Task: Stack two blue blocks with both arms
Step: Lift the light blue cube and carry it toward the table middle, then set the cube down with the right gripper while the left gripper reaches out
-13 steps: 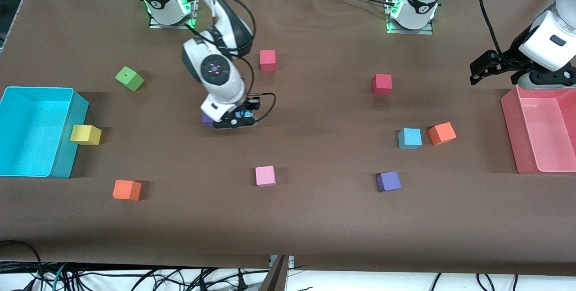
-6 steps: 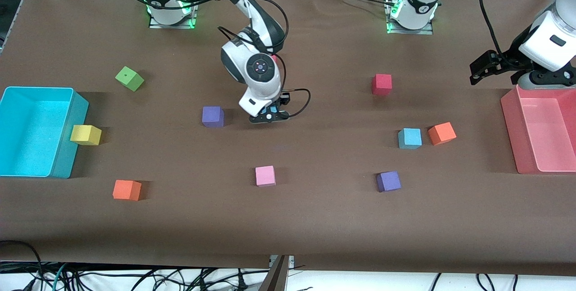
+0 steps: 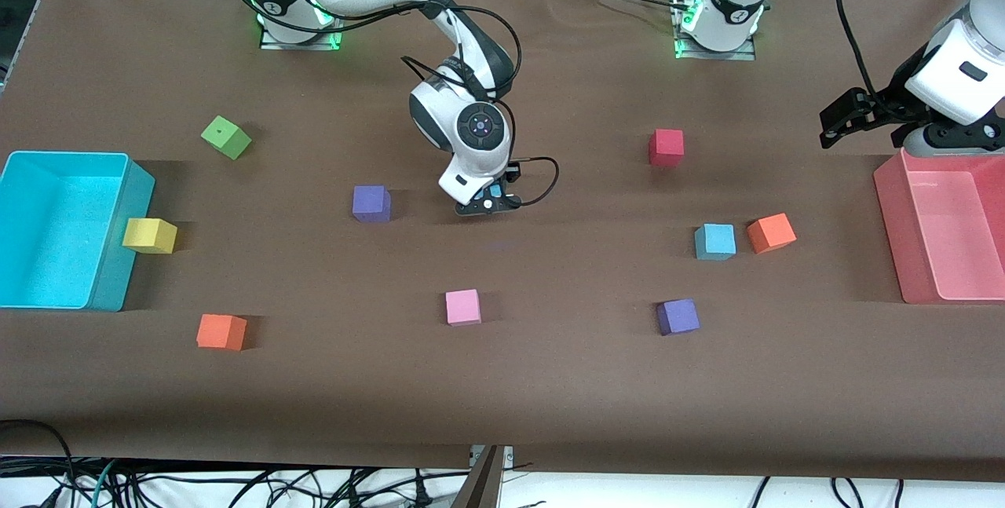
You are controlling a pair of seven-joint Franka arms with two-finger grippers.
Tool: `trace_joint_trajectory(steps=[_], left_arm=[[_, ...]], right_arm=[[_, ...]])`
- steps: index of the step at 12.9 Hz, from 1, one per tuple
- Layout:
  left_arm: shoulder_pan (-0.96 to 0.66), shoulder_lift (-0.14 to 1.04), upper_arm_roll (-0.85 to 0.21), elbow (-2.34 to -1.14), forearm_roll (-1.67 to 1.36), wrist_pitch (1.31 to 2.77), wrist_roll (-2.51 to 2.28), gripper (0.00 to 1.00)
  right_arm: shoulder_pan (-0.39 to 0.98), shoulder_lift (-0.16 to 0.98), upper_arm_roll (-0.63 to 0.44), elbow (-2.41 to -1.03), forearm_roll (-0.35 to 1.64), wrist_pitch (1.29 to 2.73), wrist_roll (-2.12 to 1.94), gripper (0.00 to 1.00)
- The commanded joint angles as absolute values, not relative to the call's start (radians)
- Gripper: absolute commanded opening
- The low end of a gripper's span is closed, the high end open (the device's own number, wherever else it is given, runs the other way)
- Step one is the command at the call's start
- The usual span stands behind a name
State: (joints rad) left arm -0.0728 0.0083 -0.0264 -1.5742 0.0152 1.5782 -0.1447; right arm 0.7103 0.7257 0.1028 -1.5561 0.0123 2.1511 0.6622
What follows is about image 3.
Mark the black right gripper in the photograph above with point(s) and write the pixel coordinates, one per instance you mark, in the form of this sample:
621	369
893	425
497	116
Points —
511	175

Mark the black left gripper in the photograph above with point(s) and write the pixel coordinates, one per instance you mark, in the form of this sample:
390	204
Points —
886	104

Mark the light blue foam block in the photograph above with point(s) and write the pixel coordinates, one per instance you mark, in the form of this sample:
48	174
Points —
497	191
715	241

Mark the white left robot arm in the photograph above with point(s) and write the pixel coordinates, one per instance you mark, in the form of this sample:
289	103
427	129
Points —
734	5

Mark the pink foam block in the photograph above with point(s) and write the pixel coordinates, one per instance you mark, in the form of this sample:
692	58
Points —
463	307

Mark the purple foam block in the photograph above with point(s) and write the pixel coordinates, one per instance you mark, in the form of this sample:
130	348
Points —
371	203
678	316

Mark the orange foam block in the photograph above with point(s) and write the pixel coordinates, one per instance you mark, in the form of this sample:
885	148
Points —
221	331
771	233

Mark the pink plastic bin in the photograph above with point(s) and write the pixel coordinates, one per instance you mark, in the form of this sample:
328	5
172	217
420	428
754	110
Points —
950	233

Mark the red foam block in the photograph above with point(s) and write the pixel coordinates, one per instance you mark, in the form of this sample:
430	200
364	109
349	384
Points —
666	147

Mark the brown table mat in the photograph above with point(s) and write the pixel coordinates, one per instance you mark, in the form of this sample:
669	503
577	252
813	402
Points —
550	390

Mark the green foam block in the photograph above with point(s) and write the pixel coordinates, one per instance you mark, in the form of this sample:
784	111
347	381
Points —
226	137

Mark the yellow foam block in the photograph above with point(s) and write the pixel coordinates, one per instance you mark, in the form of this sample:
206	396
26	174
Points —
149	235

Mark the cyan plastic bin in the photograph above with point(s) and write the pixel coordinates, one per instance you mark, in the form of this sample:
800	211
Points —
55	233

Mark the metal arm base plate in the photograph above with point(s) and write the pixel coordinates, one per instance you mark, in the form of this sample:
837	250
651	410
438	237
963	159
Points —
746	52
298	42

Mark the small metal edge bracket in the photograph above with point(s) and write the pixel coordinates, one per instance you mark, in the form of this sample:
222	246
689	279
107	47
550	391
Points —
509	455

